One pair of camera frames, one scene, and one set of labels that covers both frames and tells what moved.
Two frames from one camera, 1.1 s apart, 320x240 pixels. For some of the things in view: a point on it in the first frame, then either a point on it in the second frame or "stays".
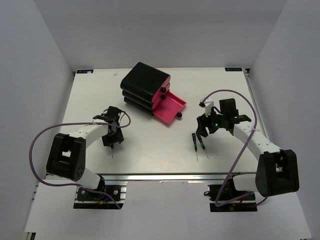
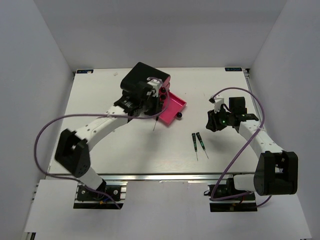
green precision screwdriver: x=195 y=143 stays
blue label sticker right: x=233 y=69 stays
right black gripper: x=203 y=121 -> x=212 y=123
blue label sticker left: x=85 y=71 stays
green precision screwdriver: x=202 y=143 stays
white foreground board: x=164 y=210 stays
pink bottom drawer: x=171 y=107 stays
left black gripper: x=118 y=137 -> x=157 y=108
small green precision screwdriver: x=112 y=146 -> x=156 y=119
